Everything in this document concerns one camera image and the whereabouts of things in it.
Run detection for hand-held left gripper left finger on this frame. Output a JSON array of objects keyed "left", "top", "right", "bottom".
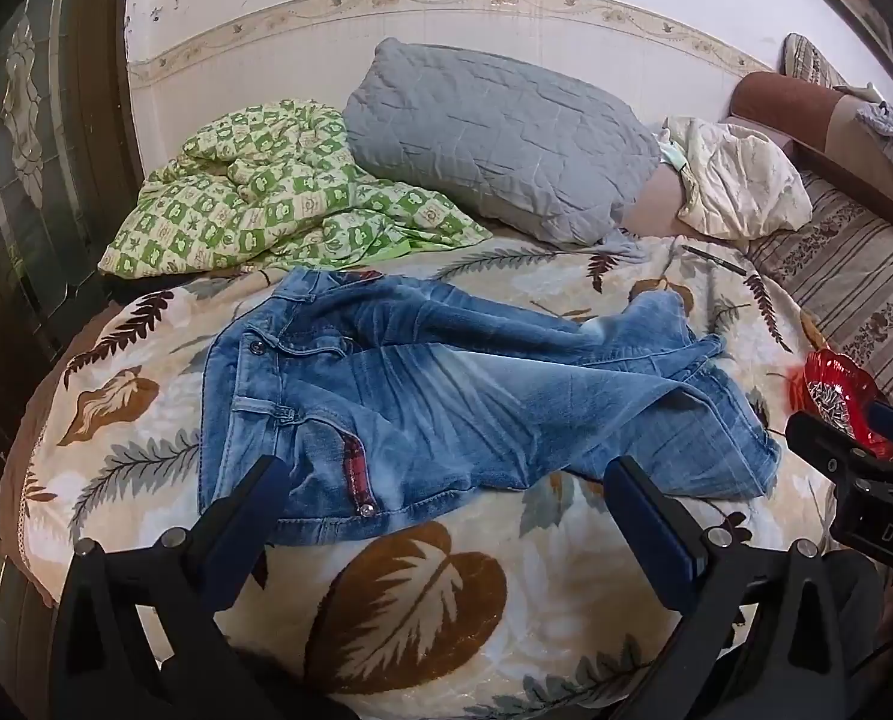
[{"left": 47, "top": 454, "right": 293, "bottom": 720}]

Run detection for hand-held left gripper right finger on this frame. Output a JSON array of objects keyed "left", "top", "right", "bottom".
[{"left": 603, "top": 456, "right": 881, "bottom": 720}]

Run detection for blue denim pants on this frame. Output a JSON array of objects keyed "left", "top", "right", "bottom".
[{"left": 199, "top": 268, "right": 784, "bottom": 542}]

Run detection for red glass dish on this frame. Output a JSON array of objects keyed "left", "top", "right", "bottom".
[{"left": 787, "top": 349, "right": 893, "bottom": 460}]

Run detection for leaf print blanket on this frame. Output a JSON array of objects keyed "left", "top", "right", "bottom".
[{"left": 11, "top": 234, "right": 838, "bottom": 720}]

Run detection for dark pen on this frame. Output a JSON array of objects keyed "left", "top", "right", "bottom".
[{"left": 681, "top": 244, "right": 749, "bottom": 275}]

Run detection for cream crumpled cloth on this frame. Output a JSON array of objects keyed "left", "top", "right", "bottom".
[{"left": 660, "top": 116, "right": 814, "bottom": 242}]

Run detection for pink pillow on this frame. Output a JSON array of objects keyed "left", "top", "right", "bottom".
[{"left": 621, "top": 163, "right": 699, "bottom": 242}]

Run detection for green checkered quilt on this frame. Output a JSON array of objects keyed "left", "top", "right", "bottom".
[{"left": 97, "top": 99, "right": 494, "bottom": 280}]

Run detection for patterned cushion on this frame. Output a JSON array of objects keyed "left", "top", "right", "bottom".
[{"left": 783, "top": 33, "right": 854, "bottom": 91}]

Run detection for dark glass panel door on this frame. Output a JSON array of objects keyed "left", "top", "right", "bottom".
[{"left": 0, "top": 0, "right": 148, "bottom": 691}]

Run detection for grey quilted pillow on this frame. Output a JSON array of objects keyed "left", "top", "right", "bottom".
[{"left": 341, "top": 37, "right": 661, "bottom": 247}]

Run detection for dark framed picture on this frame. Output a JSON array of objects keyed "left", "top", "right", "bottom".
[{"left": 762, "top": 0, "right": 893, "bottom": 83}]

